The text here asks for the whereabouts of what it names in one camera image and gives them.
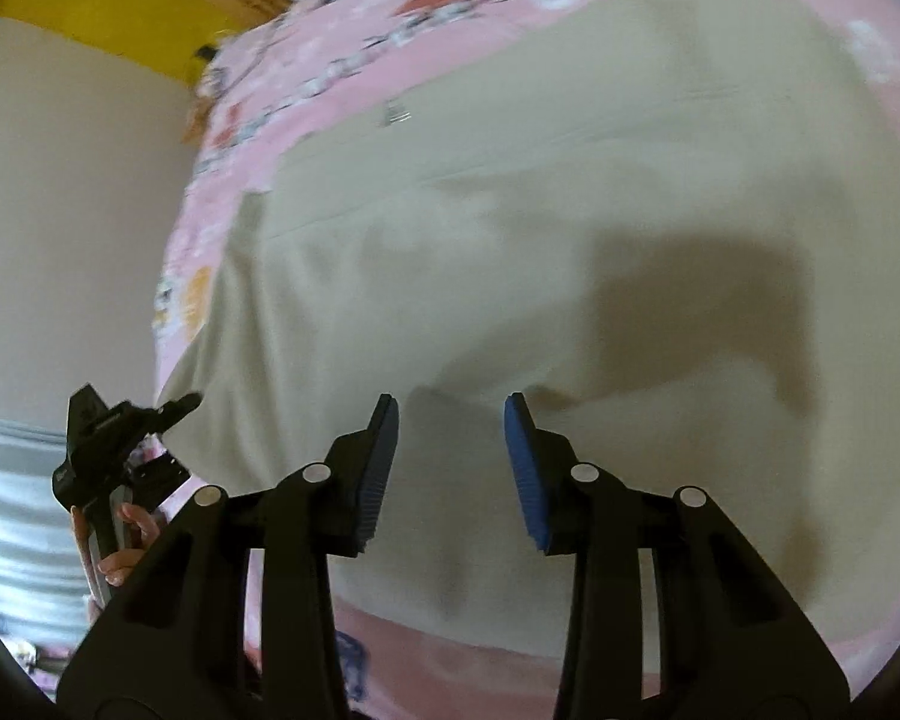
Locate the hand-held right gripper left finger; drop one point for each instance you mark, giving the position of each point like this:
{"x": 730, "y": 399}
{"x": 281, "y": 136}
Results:
{"x": 379, "y": 465}

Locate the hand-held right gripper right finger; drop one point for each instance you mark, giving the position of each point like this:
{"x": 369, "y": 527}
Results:
{"x": 521, "y": 465}

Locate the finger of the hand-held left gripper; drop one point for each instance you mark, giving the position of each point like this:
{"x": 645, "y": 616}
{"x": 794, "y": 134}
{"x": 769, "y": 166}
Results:
{"x": 184, "y": 405}

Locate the cream hooded sweatshirt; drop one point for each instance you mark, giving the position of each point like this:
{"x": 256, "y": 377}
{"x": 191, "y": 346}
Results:
{"x": 570, "y": 202}

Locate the person's left hand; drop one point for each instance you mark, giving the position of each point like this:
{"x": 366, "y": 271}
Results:
{"x": 139, "y": 529}

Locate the grey striped clothing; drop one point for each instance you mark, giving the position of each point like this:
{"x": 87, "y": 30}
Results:
{"x": 15, "y": 540}

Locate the pink printed bedsheet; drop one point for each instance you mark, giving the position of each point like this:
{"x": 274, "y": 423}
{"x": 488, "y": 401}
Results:
{"x": 307, "y": 75}

